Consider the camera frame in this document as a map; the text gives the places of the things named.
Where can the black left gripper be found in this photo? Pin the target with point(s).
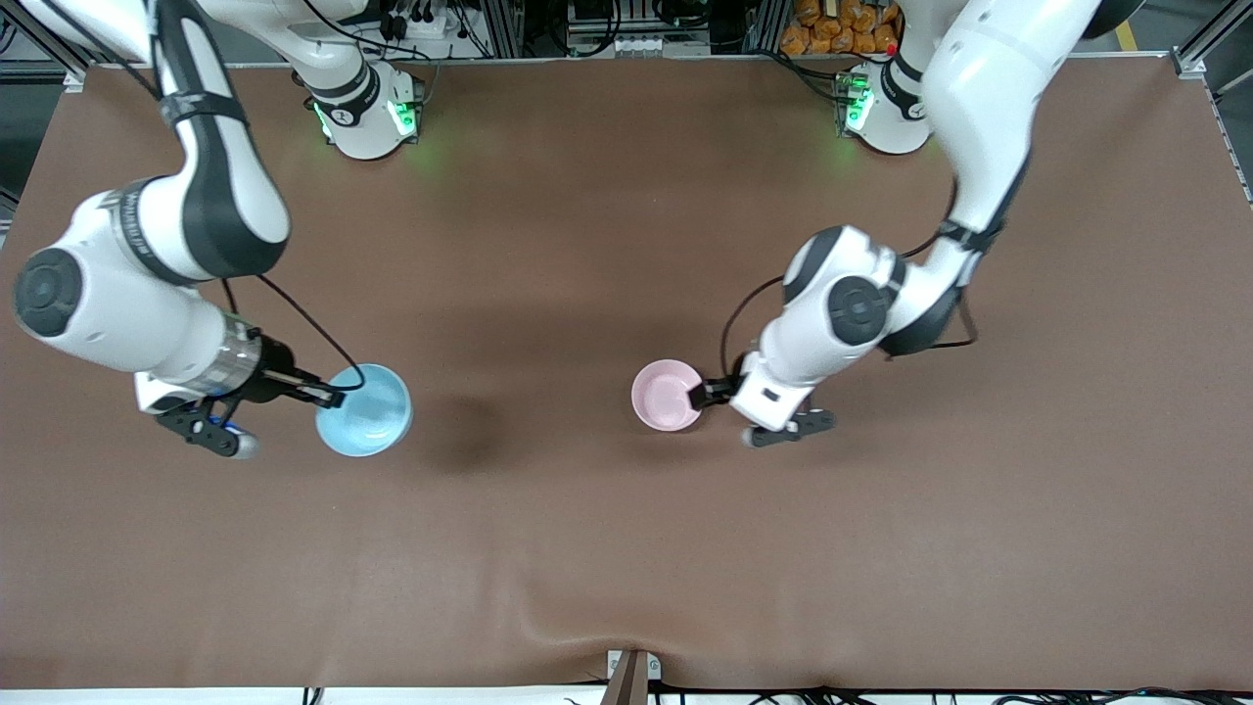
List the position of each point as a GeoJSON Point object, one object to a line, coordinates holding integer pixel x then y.
{"type": "Point", "coordinates": [721, 391]}

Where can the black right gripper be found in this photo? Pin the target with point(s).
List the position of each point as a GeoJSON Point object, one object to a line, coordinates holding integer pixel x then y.
{"type": "Point", "coordinates": [273, 379]}

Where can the pink bowl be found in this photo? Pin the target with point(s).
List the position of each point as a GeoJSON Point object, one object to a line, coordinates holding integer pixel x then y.
{"type": "Point", "coordinates": [661, 397]}

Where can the blue bowl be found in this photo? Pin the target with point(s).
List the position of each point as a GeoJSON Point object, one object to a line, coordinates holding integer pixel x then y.
{"type": "Point", "coordinates": [377, 416]}

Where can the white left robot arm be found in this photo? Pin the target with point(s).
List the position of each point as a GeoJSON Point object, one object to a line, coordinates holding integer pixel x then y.
{"type": "Point", "coordinates": [989, 88]}

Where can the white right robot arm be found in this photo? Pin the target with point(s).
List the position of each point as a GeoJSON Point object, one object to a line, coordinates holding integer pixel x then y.
{"type": "Point", "coordinates": [88, 304]}

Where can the brown table mat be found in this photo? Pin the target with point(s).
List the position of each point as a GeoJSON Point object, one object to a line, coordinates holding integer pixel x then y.
{"type": "Point", "coordinates": [626, 548]}

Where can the white connector panel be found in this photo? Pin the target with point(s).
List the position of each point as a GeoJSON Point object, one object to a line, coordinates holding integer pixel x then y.
{"type": "Point", "coordinates": [641, 45]}

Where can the white power strip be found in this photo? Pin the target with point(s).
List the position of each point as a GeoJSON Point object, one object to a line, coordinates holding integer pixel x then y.
{"type": "Point", "coordinates": [421, 27]}

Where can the orange packets pile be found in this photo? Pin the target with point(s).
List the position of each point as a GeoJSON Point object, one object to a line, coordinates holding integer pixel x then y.
{"type": "Point", "coordinates": [832, 29]}

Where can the metal clamp bracket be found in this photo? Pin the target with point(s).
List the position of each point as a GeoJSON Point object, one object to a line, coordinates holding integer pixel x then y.
{"type": "Point", "coordinates": [654, 668]}

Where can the brown camera pole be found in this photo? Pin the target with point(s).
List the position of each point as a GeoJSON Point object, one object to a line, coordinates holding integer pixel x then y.
{"type": "Point", "coordinates": [626, 687]}

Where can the aluminium frame post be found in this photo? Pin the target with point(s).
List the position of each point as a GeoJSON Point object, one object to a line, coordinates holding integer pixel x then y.
{"type": "Point", "coordinates": [504, 29]}
{"type": "Point", "coordinates": [764, 24]}

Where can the aluminium frame corner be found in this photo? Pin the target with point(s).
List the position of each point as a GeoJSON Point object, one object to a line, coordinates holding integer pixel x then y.
{"type": "Point", "coordinates": [75, 78]}
{"type": "Point", "coordinates": [1189, 65]}

